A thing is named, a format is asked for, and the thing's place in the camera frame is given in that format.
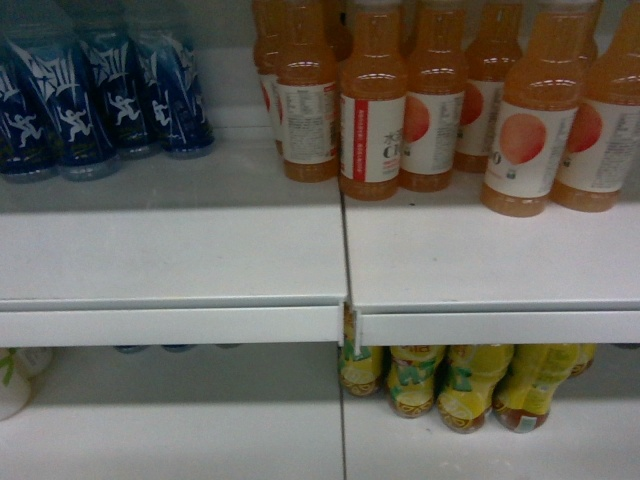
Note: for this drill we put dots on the yellow lemon tea bottle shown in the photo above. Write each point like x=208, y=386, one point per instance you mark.
x=472, y=373
x=410, y=382
x=522, y=400
x=361, y=373

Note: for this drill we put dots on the white left shelf board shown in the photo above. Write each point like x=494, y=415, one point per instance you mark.
x=221, y=249

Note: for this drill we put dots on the white bottle green mark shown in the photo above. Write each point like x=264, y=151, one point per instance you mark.
x=18, y=367

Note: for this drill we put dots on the orange juice bottle front right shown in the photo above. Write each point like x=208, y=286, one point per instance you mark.
x=538, y=106

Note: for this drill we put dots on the white right shelf board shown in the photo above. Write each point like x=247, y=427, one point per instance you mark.
x=441, y=268

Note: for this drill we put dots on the orange juice bottle back row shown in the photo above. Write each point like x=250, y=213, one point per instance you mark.
x=490, y=56

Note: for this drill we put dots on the orange juice bottle peach label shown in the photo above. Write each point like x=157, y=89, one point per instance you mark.
x=438, y=73

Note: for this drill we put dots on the orange juice bottle back left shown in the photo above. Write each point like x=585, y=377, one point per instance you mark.
x=269, y=20

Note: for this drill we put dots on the blue sports drink bottle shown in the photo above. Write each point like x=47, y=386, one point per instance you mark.
x=51, y=66
x=167, y=58
x=105, y=41
x=26, y=151

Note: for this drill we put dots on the orange juice bottle text label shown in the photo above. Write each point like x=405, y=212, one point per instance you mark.
x=307, y=86

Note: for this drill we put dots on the orange juice bottle far right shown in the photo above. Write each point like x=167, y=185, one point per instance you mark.
x=604, y=140

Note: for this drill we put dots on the orange juice bottle red stripe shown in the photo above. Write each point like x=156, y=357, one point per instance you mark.
x=373, y=84

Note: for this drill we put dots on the white shelf board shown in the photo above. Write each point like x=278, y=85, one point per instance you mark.
x=441, y=268
x=221, y=249

